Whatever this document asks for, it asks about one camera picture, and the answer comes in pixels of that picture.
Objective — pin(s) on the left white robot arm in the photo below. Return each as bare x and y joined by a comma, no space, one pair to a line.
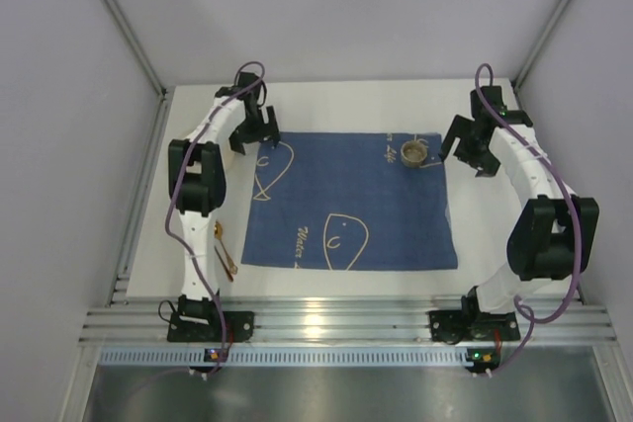
197,171

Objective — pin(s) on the small beige ceramic cup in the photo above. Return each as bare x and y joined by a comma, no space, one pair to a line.
413,153

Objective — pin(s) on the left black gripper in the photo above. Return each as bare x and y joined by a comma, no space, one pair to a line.
254,128

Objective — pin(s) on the rose gold fork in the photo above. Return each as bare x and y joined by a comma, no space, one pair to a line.
225,267

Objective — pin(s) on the gold spoon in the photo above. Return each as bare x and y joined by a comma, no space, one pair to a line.
231,267

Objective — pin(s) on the cream ceramic plate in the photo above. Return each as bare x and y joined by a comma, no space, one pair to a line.
229,157

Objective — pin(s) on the left aluminium frame post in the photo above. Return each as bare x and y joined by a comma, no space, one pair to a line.
131,40

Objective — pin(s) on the aluminium frame post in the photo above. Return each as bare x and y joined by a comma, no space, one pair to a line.
552,21
131,40

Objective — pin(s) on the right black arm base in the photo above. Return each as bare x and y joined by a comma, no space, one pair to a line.
451,326

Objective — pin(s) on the blue fish pattern placemat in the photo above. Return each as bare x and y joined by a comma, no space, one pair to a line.
330,201

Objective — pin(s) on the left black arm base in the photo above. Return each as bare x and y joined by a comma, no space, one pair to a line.
188,329

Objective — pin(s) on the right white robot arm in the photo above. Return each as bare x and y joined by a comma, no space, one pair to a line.
553,236

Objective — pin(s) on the slotted grey cable duct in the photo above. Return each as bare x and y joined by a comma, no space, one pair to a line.
290,357

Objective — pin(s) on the right aluminium frame post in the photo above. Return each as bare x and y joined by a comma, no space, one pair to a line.
552,21

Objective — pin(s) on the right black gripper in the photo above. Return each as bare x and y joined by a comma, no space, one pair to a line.
471,142

